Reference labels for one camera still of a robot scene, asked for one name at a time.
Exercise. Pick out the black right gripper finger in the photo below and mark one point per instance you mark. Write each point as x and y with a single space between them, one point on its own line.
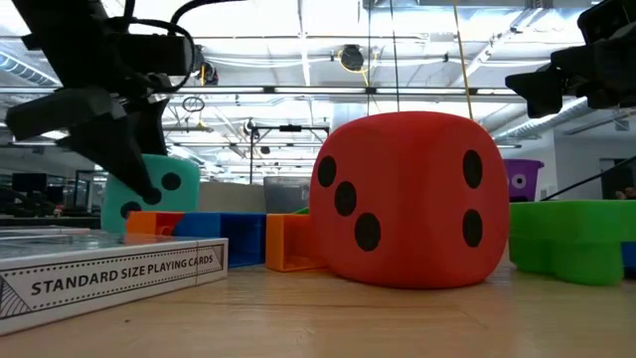
541 92

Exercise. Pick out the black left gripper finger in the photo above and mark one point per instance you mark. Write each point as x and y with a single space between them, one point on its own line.
155 124
119 154

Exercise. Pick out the small orange building block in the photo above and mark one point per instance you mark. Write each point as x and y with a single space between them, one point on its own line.
141 224

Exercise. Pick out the purple monster face bucket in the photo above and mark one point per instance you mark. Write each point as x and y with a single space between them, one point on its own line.
532 171

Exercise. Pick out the teal foam die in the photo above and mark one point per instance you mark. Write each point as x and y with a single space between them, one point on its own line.
186 199

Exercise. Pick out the black emblem playing card box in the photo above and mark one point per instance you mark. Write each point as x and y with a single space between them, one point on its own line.
114 278

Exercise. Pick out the large blue building block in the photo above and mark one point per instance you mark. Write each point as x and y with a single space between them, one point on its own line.
243 238

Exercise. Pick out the green plastic building block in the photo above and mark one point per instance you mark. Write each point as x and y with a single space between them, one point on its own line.
571 233
302 212

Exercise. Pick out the red foam die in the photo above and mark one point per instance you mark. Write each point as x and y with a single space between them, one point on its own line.
412 199

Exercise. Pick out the orange wedge building block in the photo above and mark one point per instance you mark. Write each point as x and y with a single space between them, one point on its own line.
283 243

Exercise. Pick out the small blue building block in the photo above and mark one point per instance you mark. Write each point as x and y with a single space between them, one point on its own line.
630 258

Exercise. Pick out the small dark monitor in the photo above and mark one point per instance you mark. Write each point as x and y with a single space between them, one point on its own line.
30 183

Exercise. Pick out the light grey plastic bin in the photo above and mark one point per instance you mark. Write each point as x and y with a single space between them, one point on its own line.
231 199

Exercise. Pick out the clear grey plastic bin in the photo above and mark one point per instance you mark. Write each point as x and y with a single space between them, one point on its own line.
285 194

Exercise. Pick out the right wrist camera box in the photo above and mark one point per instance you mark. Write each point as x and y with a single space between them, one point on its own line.
608 20

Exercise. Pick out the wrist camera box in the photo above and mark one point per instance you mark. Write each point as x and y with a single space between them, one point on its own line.
608 20
154 54

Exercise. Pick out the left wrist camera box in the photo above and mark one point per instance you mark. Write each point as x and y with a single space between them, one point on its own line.
154 54

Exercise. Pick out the black rig frame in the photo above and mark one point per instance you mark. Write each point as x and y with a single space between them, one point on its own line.
290 128

